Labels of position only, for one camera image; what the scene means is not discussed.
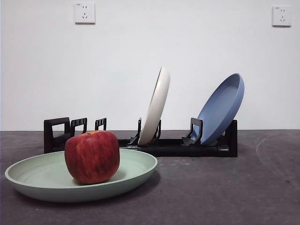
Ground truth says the red apple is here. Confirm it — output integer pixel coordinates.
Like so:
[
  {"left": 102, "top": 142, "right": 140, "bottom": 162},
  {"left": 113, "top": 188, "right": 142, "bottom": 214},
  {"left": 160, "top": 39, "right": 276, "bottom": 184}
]
[{"left": 64, "top": 130, "right": 120, "bottom": 185}]

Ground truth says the blue round plate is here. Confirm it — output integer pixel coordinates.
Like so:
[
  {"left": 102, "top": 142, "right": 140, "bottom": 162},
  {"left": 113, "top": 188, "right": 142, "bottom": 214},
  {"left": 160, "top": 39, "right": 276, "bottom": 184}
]
[{"left": 196, "top": 73, "right": 245, "bottom": 146}]

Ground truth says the white wall socket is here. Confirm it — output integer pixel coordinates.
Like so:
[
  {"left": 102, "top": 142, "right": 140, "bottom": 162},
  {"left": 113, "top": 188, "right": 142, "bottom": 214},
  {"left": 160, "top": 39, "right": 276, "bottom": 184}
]
[
  {"left": 75, "top": 2, "right": 96, "bottom": 25},
  {"left": 272, "top": 6, "right": 293, "bottom": 27}
]

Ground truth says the green round plate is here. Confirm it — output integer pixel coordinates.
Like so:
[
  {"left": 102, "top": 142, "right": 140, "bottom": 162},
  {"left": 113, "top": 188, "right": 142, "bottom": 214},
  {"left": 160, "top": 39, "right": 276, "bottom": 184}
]
[{"left": 4, "top": 148, "right": 158, "bottom": 203}]

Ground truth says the black plastic plate rack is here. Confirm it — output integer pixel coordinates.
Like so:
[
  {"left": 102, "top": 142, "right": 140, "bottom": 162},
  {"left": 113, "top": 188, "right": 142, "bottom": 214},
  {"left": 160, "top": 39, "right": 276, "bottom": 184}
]
[{"left": 43, "top": 117, "right": 238, "bottom": 158}]

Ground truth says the cream round plate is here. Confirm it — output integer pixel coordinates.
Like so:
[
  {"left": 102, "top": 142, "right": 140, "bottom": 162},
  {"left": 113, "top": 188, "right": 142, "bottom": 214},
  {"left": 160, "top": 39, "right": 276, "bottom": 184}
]
[{"left": 137, "top": 66, "right": 171, "bottom": 146}]

